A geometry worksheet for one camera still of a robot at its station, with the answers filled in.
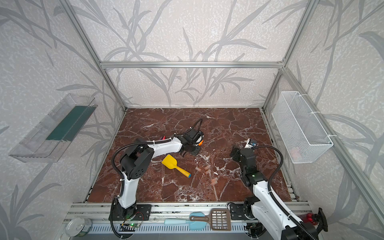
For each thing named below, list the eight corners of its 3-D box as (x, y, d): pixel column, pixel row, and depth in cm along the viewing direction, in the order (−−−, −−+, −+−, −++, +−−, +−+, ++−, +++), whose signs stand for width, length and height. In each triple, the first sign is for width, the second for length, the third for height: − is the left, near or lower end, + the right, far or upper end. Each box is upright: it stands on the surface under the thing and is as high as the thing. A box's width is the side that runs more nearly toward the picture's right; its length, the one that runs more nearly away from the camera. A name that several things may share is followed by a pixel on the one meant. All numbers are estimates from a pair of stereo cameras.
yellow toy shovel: (161, 162, 93) (160, 161, 91) (168, 155, 96) (167, 153, 94) (188, 180, 86) (187, 179, 84) (193, 171, 89) (193, 170, 88)
